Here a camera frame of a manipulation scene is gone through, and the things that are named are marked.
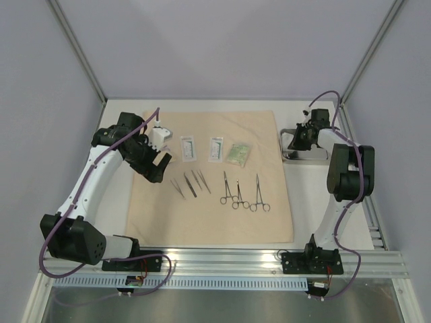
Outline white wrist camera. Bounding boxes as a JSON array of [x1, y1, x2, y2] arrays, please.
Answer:
[[148, 127, 173, 151], [302, 106, 312, 124]]

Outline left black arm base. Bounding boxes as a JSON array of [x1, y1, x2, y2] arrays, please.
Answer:
[[102, 250, 162, 273]]

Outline long pointed steel tweezers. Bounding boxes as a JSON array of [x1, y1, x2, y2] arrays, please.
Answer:
[[198, 170, 211, 194]]

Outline aluminium frame post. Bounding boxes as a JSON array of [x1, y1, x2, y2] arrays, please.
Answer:
[[341, 0, 406, 106], [46, 0, 107, 107]]

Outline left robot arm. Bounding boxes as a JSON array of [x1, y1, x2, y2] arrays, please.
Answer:
[[40, 111, 173, 270]]

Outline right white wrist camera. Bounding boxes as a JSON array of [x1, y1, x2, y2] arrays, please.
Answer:
[[302, 106, 312, 124]]

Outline green mesh packet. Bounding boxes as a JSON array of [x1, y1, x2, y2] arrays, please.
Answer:
[[225, 143, 253, 168]]

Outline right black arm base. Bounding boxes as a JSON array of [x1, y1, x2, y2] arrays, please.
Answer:
[[281, 250, 344, 275]]

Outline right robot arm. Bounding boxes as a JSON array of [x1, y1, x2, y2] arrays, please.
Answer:
[[288, 109, 375, 250]]

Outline beige cloth mat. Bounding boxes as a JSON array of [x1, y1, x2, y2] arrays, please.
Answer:
[[126, 111, 294, 246]]

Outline straight steel tweezers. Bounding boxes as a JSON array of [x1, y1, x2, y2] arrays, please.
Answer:
[[191, 170, 202, 190]]

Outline thin steel tweezers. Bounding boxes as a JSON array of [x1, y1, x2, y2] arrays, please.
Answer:
[[170, 179, 186, 199]]

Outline right aluminium frame post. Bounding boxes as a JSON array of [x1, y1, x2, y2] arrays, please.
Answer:
[[341, 0, 406, 106]]

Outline stainless steel tray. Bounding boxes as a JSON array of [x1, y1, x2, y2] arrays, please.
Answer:
[[279, 129, 329, 164]]

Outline aluminium mounting rail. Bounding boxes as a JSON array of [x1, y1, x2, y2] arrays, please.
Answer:
[[39, 245, 410, 279]]

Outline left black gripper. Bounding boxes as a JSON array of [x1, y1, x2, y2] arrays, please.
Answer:
[[125, 135, 171, 183]]

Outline left steel hemostat forceps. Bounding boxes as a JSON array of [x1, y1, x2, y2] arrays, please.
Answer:
[[220, 172, 238, 205]]

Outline small middle hemostat forceps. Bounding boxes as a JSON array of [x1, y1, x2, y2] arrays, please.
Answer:
[[232, 180, 250, 209]]

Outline curved tip steel tweezers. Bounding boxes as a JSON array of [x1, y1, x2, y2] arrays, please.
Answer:
[[183, 172, 197, 198]]

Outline right long needle holder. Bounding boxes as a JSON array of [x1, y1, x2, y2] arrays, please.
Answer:
[[249, 174, 271, 212]]

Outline left aluminium frame post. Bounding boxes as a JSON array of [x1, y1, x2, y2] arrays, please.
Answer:
[[46, 0, 107, 107]]

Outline suture packet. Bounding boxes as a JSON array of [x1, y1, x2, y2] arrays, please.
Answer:
[[180, 135, 197, 162], [208, 137, 224, 163]]

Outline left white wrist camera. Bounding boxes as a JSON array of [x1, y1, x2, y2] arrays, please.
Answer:
[[148, 127, 173, 151]]

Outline slotted cable duct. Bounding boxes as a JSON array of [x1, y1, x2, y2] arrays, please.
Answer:
[[53, 275, 308, 291]]

